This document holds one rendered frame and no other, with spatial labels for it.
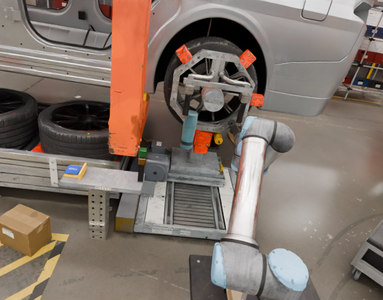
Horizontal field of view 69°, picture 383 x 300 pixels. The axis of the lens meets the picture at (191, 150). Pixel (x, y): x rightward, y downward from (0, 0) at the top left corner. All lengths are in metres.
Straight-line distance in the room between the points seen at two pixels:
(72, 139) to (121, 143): 0.41
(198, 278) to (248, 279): 0.37
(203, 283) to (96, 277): 0.63
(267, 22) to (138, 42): 0.92
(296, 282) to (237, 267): 0.20
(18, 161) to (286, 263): 1.64
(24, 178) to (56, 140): 0.32
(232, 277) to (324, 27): 1.67
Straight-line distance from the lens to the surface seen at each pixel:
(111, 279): 1.74
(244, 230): 1.12
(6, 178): 2.18
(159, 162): 1.90
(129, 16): 1.46
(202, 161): 2.31
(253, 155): 1.22
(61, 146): 2.04
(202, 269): 1.44
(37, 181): 2.10
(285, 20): 2.07
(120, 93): 1.55
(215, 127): 2.01
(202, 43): 1.92
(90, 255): 1.84
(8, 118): 2.24
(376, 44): 7.73
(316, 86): 2.26
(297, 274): 1.12
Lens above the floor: 1.41
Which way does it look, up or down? 29 degrees down
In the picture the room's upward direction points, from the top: 11 degrees clockwise
